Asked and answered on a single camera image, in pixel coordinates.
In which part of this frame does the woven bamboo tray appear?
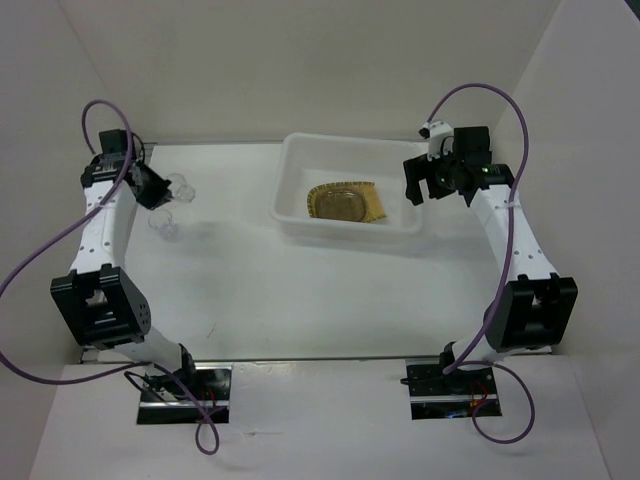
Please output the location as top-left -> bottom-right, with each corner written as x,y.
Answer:
306,181 -> 386,223

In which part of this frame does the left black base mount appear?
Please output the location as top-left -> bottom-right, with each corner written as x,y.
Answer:
124,364 -> 232,425

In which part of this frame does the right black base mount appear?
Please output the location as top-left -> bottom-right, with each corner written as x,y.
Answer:
400,358 -> 502,420

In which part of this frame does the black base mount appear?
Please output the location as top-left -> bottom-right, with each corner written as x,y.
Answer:
400,358 -> 502,420
124,364 -> 232,425

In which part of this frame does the white plastic bin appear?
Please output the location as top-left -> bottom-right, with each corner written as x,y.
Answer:
270,133 -> 423,245

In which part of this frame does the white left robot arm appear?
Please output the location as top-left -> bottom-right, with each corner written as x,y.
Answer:
50,129 -> 199,400

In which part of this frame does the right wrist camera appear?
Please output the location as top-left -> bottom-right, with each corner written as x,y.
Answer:
418,120 -> 454,159

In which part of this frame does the clear glass cup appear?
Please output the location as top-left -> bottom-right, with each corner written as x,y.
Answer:
167,173 -> 196,203
148,209 -> 180,242

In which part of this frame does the clear glass plate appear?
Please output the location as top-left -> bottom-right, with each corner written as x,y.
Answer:
309,187 -> 366,222

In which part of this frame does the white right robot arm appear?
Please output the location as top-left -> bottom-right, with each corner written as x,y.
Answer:
403,121 -> 578,393

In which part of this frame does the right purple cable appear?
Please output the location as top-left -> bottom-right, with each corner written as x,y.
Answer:
423,82 -> 536,445

